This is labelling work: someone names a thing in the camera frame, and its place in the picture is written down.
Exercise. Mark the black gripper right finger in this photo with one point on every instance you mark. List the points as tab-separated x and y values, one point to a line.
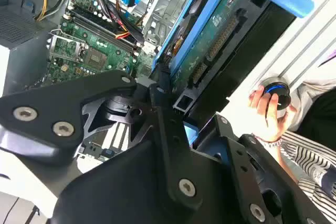
231	140

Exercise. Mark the hard disk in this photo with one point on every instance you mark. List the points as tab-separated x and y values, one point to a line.
215	45

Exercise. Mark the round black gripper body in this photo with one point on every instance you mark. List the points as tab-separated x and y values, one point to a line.
118	195

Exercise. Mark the person's hand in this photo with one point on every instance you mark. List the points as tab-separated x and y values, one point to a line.
271	127

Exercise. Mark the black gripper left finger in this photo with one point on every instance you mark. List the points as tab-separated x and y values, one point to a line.
52	108

